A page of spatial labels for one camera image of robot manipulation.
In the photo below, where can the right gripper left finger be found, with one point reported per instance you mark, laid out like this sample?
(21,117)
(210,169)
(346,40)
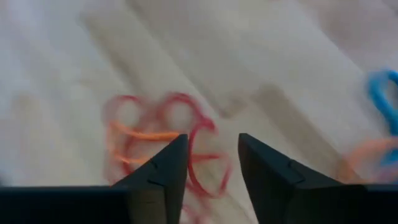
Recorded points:
(93,205)

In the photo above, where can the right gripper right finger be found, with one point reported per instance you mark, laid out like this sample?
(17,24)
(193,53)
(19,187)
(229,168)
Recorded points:
(311,202)

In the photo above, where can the pile of rubber bands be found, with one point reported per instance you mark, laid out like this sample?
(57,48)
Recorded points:
(149,136)

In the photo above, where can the blue rubber band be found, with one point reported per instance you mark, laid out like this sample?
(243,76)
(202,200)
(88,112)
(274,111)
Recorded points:
(377,96)

